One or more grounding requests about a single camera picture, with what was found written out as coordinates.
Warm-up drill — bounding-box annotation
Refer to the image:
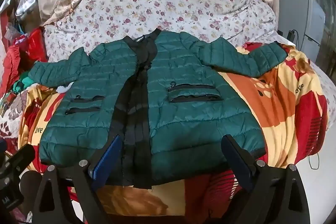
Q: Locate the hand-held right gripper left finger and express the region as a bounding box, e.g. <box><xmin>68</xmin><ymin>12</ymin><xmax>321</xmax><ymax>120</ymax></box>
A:
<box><xmin>31</xmin><ymin>134</ymin><xmax>124</xmax><ymax>224</ymax></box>

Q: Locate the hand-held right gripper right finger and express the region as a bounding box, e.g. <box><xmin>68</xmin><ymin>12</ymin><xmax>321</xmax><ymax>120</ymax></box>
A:
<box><xmin>221</xmin><ymin>134</ymin><xmax>315</xmax><ymax>224</ymax></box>

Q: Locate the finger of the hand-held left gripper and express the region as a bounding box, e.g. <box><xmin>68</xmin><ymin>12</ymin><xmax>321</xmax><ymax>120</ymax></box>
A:
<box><xmin>8</xmin><ymin>145</ymin><xmax>36</xmax><ymax>170</ymax></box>

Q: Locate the green quilted puffer jacket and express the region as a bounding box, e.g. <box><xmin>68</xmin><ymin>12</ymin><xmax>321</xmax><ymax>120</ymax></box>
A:
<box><xmin>28</xmin><ymin>28</ymin><xmax>288</xmax><ymax>189</ymax></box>

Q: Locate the large leaf print quilt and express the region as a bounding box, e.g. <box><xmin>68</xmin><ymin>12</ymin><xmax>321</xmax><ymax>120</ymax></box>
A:
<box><xmin>0</xmin><ymin>88</ymin><xmax>40</xmax><ymax>140</ymax></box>

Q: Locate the orange red printed blanket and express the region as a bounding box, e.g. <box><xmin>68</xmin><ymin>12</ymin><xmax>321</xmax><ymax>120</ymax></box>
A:
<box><xmin>20</xmin><ymin>42</ymin><xmax>329</xmax><ymax>217</ymax></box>

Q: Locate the bright green garment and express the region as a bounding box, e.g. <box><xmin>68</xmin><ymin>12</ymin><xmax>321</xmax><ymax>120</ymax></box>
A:
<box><xmin>13</xmin><ymin>72</ymin><xmax>40</xmax><ymax>94</ymax></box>

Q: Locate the white fluffy cloth scrap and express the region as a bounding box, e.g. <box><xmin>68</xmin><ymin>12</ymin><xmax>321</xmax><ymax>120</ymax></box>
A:
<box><xmin>56</xmin><ymin>82</ymin><xmax>73</xmax><ymax>94</ymax></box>

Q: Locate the red garment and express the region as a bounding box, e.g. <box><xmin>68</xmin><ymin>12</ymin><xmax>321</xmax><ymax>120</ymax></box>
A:
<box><xmin>1</xmin><ymin>27</ymin><xmax>49</xmax><ymax>94</ymax></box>

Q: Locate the clear plastic bag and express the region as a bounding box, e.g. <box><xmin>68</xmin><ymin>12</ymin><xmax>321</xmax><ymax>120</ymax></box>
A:
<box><xmin>15</xmin><ymin>0</ymin><xmax>38</xmax><ymax>18</ymax></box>

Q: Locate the white refrigerator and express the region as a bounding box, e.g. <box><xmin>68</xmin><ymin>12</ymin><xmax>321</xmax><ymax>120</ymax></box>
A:
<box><xmin>278</xmin><ymin>0</ymin><xmax>332</xmax><ymax>71</ymax></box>

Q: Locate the small floral print bedsheet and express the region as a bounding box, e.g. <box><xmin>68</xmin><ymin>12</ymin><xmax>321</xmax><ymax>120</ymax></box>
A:
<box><xmin>43</xmin><ymin>0</ymin><xmax>279</xmax><ymax>65</ymax></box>

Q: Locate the thin black cable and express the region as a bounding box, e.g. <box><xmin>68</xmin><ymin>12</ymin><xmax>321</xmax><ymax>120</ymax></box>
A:
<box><xmin>308</xmin><ymin>152</ymin><xmax>320</xmax><ymax>170</ymax></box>

